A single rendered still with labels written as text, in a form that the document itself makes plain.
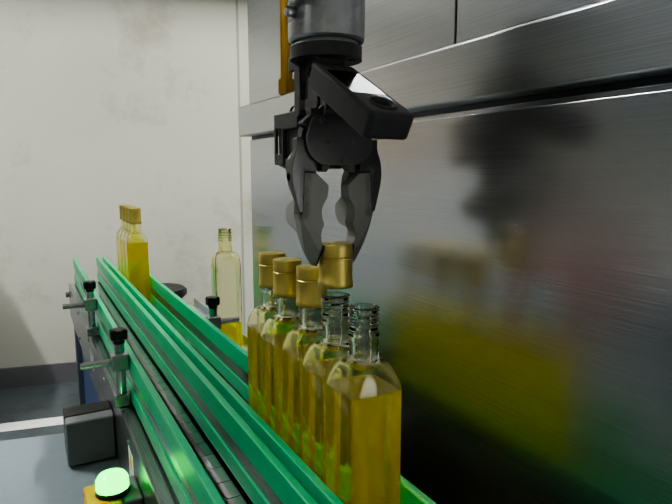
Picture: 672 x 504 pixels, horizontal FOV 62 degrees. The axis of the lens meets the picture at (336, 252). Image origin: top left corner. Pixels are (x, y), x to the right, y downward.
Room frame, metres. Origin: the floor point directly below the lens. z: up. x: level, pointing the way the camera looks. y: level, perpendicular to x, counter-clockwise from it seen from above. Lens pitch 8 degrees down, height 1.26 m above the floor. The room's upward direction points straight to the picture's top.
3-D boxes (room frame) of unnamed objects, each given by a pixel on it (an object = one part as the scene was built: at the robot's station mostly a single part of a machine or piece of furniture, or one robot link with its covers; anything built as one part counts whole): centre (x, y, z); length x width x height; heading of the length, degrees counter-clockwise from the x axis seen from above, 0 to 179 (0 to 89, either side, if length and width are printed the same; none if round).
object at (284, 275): (0.66, 0.06, 1.14); 0.04 x 0.04 x 0.04
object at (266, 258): (0.71, 0.08, 1.14); 0.04 x 0.04 x 0.04
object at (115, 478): (0.73, 0.31, 0.84); 0.05 x 0.05 x 0.03
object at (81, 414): (0.97, 0.45, 0.79); 0.08 x 0.08 x 0.08; 29
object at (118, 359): (0.88, 0.38, 0.94); 0.07 x 0.04 x 0.13; 119
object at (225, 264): (1.21, 0.24, 1.01); 0.06 x 0.06 x 0.26; 25
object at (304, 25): (0.58, 0.01, 1.40); 0.08 x 0.08 x 0.05
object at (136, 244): (1.59, 0.57, 1.02); 0.06 x 0.06 x 0.28; 29
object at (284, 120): (0.58, 0.01, 1.32); 0.09 x 0.08 x 0.12; 29
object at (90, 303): (1.29, 0.60, 0.94); 0.07 x 0.04 x 0.13; 119
